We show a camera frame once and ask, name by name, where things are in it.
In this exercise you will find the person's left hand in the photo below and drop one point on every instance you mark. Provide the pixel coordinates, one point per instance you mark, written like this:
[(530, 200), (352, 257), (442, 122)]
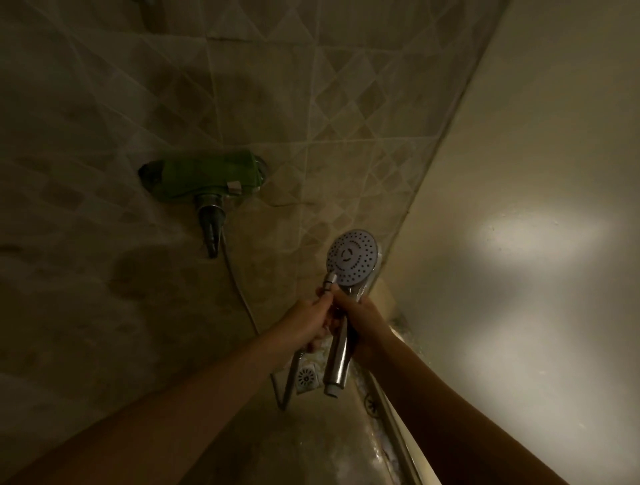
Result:
[(305, 327)]

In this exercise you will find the person's right hand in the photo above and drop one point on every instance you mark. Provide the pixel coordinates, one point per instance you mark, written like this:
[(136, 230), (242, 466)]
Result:
[(367, 330)]

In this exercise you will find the green shower mixer valve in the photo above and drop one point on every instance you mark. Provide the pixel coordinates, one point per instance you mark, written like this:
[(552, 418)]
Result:
[(200, 172)]

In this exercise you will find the person's left forearm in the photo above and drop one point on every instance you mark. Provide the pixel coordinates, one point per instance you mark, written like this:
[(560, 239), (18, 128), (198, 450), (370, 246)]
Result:
[(150, 424)]

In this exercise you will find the person's right forearm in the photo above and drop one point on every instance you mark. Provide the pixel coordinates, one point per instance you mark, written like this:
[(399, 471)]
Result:
[(460, 424)]

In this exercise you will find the square metal floor drain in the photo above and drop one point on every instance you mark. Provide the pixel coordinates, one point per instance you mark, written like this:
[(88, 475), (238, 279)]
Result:
[(306, 380)]

